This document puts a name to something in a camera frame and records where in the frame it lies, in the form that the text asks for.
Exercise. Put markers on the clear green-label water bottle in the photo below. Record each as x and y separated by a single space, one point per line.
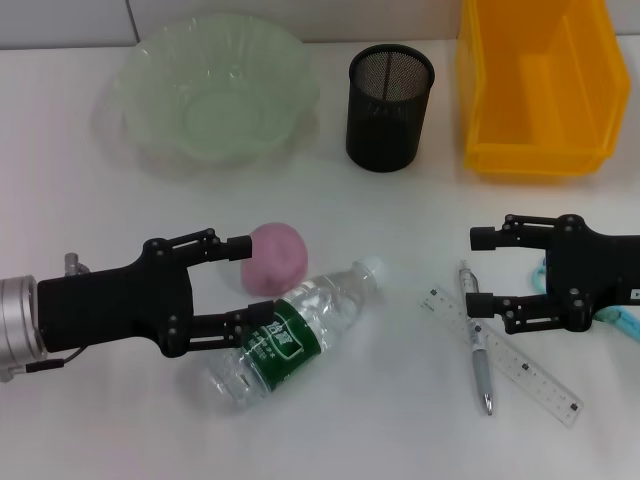
320 310

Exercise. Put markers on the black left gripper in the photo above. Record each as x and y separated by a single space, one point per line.
115 305

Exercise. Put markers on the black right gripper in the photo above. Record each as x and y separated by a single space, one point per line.
600 270

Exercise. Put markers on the light blue scissors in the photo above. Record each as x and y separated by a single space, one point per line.
620 317

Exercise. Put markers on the transparent plastic ruler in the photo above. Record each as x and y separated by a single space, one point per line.
530 372

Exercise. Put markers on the pink peach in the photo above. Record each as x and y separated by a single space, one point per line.
277 260

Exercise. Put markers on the black mesh pen holder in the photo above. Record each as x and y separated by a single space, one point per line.
387 125

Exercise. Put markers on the yellow plastic bin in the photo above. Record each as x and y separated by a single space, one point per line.
505 115

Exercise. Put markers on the silver retractable pen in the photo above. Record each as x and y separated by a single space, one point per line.
482 370

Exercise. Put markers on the translucent green fruit bowl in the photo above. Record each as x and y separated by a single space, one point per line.
150 75

